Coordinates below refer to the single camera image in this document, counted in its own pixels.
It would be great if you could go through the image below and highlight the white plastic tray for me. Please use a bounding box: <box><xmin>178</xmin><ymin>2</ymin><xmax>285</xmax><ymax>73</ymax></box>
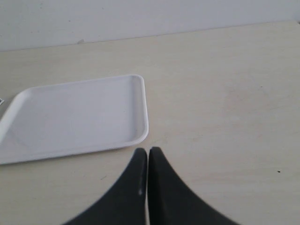
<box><xmin>0</xmin><ymin>75</ymin><xmax>149</xmax><ymax>165</ymax></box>

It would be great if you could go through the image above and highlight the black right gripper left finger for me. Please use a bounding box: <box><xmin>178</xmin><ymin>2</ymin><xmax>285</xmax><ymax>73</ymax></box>
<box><xmin>65</xmin><ymin>148</ymin><xmax>148</xmax><ymax>225</ymax></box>

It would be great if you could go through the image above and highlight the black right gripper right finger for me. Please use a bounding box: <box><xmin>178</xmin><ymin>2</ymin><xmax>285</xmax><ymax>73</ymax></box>
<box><xmin>148</xmin><ymin>147</ymin><xmax>237</xmax><ymax>225</ymax></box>

